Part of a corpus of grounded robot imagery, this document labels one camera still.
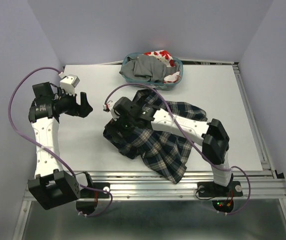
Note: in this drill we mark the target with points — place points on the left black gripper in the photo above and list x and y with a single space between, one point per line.
81 110

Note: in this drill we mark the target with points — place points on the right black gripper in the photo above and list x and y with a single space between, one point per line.
116 126

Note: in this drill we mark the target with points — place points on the navy plaid skirt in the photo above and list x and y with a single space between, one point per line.
162 152

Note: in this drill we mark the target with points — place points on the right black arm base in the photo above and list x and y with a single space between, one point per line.
222 196

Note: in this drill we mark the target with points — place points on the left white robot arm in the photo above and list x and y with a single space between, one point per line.
52 186

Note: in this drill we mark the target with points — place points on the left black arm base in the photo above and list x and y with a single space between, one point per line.
89 199

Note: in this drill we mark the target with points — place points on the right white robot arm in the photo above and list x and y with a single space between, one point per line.
211 136

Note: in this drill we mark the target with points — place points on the teal laundry basket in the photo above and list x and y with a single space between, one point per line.
157 85

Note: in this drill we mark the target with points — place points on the grey skirt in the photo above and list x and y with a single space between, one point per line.
145 68

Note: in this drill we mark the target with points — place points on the red floral white skirt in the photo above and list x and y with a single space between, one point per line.
166 58

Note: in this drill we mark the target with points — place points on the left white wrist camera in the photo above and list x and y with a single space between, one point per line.
68 83

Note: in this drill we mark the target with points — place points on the aluminium frame rail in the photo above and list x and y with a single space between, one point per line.
147 185

